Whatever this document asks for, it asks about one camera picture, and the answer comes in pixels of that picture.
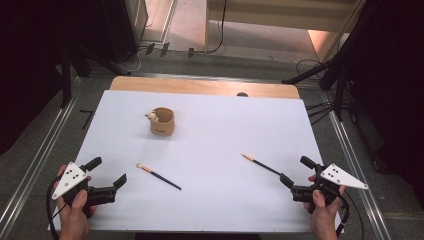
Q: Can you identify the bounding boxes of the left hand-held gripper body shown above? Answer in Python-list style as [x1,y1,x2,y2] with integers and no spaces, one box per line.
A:
[51,161,117,220]

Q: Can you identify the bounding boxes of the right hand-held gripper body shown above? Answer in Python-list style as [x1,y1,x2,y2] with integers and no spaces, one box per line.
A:
[290,162,370,215]

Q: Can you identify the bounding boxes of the brush pen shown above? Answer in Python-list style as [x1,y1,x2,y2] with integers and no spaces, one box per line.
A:
[135,162,183,191]

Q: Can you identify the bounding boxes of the tan wooden cup with figurine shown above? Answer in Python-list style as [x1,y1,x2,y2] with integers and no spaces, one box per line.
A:
[145,106,176,137]

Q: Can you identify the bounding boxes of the person's left hand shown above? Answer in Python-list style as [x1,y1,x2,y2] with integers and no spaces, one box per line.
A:
[53,164,98,240]

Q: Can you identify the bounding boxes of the person's right hand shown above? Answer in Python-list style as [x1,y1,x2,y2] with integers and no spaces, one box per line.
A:
[302,175,347,240]

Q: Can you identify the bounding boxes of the black tripod stand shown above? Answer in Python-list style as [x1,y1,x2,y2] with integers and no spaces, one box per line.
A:
[281,0,379,123]

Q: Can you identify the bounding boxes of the black metal stand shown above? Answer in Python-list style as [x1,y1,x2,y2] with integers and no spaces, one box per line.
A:
[59,41,133,109]

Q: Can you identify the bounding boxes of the black curtain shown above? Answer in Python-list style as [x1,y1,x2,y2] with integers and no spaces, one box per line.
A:
[346,0,424,209]
[0,0,111,156]

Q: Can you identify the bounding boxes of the wooden table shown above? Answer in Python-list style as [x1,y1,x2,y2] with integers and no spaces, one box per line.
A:
[109,75,301,100]

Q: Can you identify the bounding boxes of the dark cabinet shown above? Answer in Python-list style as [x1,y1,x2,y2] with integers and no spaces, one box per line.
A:
[100,0,150,64]

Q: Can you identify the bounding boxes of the metal floor rail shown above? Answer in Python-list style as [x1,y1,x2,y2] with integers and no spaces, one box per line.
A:
[0,94,80,236]
[320,90,392,240]

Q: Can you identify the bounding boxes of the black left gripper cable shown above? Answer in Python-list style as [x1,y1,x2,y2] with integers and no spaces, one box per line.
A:
[45,175,68,240]

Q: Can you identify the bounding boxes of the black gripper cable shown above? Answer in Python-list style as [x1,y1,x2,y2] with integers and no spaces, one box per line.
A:
[334,190,365,239]
[45,175,68,240]

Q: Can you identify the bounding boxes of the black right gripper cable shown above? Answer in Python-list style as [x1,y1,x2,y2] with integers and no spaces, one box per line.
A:
[334,190,365,239]

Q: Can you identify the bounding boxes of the black floor cables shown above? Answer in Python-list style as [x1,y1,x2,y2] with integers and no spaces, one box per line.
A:
[305,100,338,127]

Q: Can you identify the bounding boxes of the white floor cable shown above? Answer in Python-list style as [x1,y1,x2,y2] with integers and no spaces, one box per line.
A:
[116,46,149,75]

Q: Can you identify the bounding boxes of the light wooden furniture frame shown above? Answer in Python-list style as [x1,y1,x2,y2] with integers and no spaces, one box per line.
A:
[204,0,368,63]

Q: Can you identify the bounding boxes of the black hanging cable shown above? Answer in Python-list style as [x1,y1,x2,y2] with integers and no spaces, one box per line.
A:
[206,0,229,55]

